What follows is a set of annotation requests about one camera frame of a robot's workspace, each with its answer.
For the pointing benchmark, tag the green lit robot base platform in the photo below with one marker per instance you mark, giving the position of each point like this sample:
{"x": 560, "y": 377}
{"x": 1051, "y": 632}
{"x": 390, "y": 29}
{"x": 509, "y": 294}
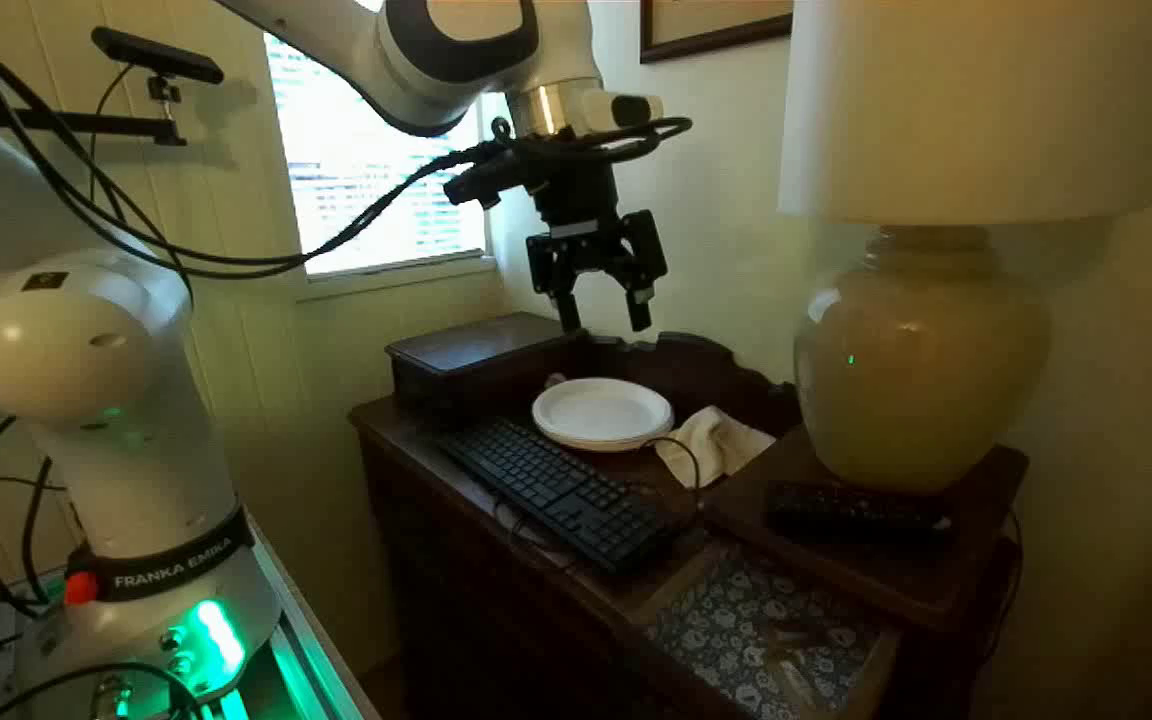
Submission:
{"x": 298, "y": 665}

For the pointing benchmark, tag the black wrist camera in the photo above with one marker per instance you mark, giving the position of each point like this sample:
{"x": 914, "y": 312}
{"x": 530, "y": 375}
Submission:
{"x": 486, "y": 171}

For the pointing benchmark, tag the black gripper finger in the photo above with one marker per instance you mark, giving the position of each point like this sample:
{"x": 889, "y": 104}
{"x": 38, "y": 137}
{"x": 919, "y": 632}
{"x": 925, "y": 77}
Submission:
{"x": 571, "y": 309}
{"x": 637, "y": 305}

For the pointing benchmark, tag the black remote control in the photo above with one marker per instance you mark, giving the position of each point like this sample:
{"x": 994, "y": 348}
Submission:
{"x": 857, "y": 509}

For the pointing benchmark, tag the window with white blinds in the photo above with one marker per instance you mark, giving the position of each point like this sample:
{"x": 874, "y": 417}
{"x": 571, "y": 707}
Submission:
{"x": 351, "y": 173}

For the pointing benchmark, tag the beige ceramic lamp base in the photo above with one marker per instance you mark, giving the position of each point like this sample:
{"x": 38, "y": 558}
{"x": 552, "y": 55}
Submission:
{"x": 922, "y": 366}

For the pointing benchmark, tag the dark wooden box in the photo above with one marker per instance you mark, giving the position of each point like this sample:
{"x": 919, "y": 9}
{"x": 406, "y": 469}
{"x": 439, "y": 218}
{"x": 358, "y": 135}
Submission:
{"x": 471, "y": 361}

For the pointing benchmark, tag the white crumpled cloth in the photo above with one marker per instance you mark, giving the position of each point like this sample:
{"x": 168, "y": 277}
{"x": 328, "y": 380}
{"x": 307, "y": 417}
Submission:
{"x": 721, "y": 441}

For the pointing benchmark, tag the dark framed picture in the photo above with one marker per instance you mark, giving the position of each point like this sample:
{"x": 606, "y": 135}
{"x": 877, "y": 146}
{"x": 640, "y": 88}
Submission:
{"x": 716, "y": 27}

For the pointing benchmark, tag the open drawer with patterned lining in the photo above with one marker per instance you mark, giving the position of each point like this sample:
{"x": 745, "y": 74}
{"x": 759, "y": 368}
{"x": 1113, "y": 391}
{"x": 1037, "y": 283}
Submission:
{"x": 771, "y": 632}

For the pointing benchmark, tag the white round plate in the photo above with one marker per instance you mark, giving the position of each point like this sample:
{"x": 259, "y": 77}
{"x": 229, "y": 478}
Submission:
{"x": 600, "y": 415}

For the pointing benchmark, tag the black stereo camera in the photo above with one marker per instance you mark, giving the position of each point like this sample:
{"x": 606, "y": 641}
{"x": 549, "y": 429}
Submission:
{"x": 156, "y": 55}

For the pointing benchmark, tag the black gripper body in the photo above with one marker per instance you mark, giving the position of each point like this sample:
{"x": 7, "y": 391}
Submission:
{"x": 578, "y": 200}

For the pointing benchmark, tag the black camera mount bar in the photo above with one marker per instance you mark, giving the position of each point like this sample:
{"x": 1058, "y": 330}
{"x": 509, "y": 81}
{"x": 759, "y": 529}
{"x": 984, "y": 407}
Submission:
{"x": 80, "y": 121}

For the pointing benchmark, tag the white lamp shade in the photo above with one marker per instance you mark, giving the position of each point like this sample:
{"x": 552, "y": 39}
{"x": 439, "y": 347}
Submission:
{"x": 989, "y": 104}

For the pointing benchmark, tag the black computer keyboard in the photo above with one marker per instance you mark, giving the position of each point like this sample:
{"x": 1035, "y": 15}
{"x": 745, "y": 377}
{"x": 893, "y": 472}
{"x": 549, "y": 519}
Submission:
{"x": 557, "y": 491}

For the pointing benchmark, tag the dark wooden dresser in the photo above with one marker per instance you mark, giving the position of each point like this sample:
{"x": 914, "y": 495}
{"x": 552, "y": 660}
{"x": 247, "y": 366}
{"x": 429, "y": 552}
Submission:
{"x": 497, "y": 603}

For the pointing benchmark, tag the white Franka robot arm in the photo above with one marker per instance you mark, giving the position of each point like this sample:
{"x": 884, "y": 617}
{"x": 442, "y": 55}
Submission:
{"x": 69, "y": 347}

